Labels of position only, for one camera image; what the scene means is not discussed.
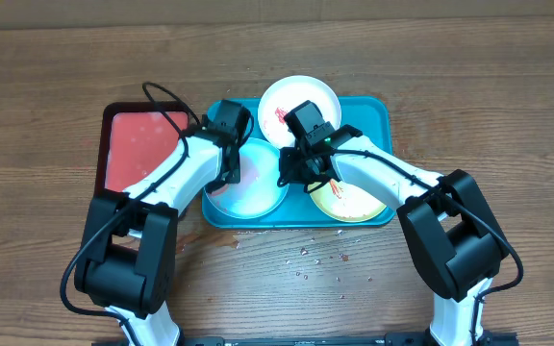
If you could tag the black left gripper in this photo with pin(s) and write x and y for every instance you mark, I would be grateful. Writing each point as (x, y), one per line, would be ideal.
(233, 175)

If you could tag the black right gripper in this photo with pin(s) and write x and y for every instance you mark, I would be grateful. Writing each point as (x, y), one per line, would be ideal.
(293, 176)

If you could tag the light blue plate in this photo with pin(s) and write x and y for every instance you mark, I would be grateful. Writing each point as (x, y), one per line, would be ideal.
(257, 193)

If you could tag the yellow-green plate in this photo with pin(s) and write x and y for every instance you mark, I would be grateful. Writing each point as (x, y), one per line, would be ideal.
(345, 202)

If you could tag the white plate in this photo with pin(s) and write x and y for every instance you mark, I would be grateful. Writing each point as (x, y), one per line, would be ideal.
(288, 93)

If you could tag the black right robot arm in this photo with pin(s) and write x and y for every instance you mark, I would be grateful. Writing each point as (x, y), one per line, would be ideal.
(452, 235)

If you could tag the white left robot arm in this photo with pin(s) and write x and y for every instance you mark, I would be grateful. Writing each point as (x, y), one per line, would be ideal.
(126, 261)

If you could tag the blue plastic tray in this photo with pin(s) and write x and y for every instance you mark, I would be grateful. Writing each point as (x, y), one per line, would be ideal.
(297, 210)

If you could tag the black tray with red water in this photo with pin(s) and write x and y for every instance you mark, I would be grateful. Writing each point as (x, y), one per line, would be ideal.
(135, 139)

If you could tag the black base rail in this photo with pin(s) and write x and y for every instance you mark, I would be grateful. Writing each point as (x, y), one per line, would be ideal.
(390, 339)

